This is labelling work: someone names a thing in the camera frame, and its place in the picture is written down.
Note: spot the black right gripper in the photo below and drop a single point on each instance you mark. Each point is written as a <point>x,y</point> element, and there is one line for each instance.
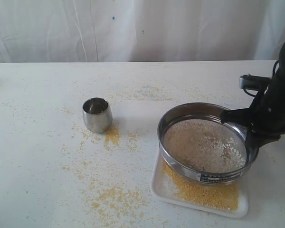
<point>268,119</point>

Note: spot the yellow grain powder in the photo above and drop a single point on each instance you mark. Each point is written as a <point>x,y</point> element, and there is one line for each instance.
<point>205,146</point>

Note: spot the round steel mesh sieve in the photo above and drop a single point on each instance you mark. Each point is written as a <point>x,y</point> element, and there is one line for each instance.
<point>201,111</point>

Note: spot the stainless steel cup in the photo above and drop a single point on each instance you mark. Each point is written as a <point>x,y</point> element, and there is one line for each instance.
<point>97,114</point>

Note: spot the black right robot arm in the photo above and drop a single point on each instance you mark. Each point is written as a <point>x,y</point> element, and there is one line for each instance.
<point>279,64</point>

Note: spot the sieved yellow grains on tray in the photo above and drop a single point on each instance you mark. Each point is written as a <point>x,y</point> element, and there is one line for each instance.
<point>219,196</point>

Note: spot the white plastic tray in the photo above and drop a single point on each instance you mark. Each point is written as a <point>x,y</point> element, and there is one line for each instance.
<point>162,188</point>

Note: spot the white backdrop curtain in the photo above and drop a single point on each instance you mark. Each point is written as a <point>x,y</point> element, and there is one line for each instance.
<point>140,30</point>

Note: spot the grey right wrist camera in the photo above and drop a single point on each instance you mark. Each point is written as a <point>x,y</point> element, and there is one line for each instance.
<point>254,83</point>

